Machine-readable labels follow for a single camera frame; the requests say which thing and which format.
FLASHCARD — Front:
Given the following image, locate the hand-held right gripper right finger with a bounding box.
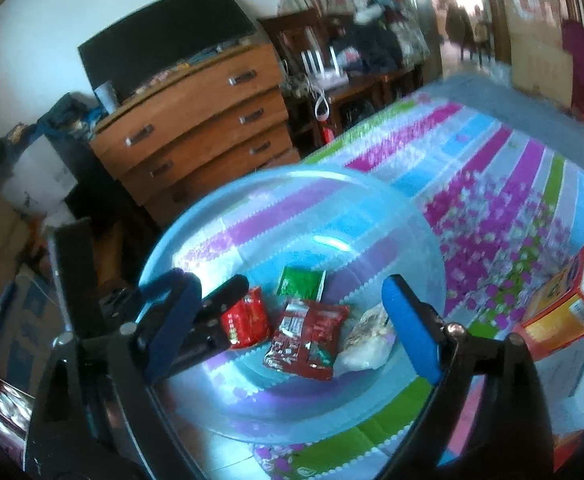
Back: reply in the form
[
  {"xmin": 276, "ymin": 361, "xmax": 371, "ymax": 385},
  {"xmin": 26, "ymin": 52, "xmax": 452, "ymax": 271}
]
[{"xmin": 377, "ymin": 274, "xmax": 555, "ymax": 480}]

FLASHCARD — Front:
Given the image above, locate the dark red snack packet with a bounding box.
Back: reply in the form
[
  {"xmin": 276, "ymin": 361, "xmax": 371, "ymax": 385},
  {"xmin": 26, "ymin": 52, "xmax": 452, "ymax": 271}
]
[{"xmin": 263, "ymin": 297, "xmax": 351, "ymax": 382}]

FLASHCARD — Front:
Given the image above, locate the white router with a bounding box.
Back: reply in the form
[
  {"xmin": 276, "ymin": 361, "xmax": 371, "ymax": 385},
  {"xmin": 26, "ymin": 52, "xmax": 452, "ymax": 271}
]
[{"xmin": 299, "ymin": 45, "xmax": 350, "ymax": 91}]

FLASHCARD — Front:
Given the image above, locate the dark wooden cabinet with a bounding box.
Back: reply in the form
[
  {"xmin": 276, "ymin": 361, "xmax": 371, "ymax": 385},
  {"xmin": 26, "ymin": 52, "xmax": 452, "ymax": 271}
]
[{"xmin": 257, "ymin": 7, "xmax": 433, "ymax": 146}]

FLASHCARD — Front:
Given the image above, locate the colourful printed bedsheet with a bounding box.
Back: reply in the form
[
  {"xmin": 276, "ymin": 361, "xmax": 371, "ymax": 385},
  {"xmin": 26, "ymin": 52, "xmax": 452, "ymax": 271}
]
[{"xmin": 172, "ymin": 72, "xmax": 584, "ymax": 480}]

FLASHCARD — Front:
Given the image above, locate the white sack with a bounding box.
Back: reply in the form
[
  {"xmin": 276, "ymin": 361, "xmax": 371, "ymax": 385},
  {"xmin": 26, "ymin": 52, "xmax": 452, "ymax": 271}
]
[{"xmin": 2, "ymin": 135, "xmax": 78, "ymax": 216}]

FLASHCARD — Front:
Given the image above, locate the clear puffed rice snack bag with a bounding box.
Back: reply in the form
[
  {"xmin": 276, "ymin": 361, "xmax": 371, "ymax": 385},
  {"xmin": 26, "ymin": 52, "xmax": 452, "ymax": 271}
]
[{"xmin": 333, "ymin": 305, "xmax": 397, "ymax": 376}]

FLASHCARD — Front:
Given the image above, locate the black television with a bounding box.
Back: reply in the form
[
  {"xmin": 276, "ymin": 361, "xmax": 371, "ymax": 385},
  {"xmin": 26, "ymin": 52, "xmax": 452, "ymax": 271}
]
[{"xmin": 77, "ymin": 0, "xmax": 258, "ymax": 106}]

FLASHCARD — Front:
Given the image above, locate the red white-print snack packet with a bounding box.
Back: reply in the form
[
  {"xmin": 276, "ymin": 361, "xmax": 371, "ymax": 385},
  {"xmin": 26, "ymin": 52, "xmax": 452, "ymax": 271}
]
[{"xmin": 219, "ymin": 286, "xmax": 273, "ymax": 351}]

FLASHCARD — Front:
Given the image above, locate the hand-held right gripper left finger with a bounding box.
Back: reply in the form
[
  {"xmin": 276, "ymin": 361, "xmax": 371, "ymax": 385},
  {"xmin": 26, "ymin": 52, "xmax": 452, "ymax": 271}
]
[{"xmin": 24, "ymin": 267, "xmax": 203, "ymax": 480}]

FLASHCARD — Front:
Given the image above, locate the heap of clothes and bags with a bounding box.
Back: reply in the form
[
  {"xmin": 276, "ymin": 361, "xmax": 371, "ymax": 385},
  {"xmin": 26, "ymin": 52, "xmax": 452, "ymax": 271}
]
[{"xmin": 332, "ymin": 0, "xmax": 430, "ymax": 73}]

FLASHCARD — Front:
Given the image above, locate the blue bag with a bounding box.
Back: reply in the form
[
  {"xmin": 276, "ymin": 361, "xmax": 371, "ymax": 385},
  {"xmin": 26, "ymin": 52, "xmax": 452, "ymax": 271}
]
[{"xmin": 37, "ymin": 92, "xmax": 98, "ymax": 136}]

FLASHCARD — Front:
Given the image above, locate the clear blue plastic basin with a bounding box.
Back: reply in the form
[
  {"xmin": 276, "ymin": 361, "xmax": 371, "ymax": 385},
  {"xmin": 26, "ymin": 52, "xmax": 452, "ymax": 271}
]
[{"xmin": 137, "ymin": 167, "xmax": 448, "ymax": 446}]

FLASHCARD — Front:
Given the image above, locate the wooden chest of drawers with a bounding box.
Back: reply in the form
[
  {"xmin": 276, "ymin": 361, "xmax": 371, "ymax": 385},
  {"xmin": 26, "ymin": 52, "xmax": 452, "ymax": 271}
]
[{"xmin": 89, "ymin": 40, "xmax": 295, "ymax": 228}]

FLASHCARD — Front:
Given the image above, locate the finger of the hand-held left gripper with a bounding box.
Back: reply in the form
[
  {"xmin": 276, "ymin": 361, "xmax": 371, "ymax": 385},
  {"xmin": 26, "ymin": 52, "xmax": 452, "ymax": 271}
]
[
  {"xmin": 197, "ymin": 274, "xmax": 250, "ymax": 331},
  {"xmin": 169, "ymin": 325, "xmax": 233, "ymax": 378}
]

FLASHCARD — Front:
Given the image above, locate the grey cup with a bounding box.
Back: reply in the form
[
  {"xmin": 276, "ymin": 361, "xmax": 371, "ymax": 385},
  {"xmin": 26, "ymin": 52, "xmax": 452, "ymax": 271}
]
[{"xmin": 93, "ymin": 81, "xmax": 119, "ymax": 113}]

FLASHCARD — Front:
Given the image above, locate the orange cardboard box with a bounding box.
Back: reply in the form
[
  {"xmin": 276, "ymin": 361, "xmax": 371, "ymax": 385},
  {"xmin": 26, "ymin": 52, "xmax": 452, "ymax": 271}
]
[{"xmin": 509, "ymin": 245, "xmax": 584, "ymax": 361}]

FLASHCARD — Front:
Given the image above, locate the green snack packet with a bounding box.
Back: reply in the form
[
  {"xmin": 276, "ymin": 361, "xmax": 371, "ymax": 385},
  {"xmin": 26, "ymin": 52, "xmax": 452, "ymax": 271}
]
[{"xmin": 276, "ymin": 266, "xmax": 327, "ymax": 302}]

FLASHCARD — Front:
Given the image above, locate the brown cardboard box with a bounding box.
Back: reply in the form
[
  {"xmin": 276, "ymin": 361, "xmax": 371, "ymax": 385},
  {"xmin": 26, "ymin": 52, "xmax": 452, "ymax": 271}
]
[{"xmin": 492, "ymin": 0, "xmax": 575, "ymax": 106}]

